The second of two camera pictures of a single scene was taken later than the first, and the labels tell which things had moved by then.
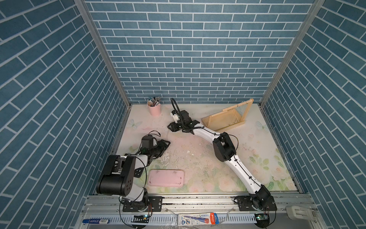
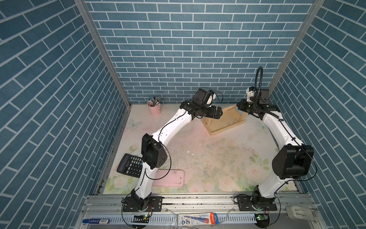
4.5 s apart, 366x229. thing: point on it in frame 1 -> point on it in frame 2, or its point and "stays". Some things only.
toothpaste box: [200, 219] stays
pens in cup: [154, 101] stays
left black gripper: [163, 145] -> [217, 115]
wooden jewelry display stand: [229, 117] stays
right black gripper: [174, 127] -> [241, 103]
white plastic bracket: [299, 213] stays
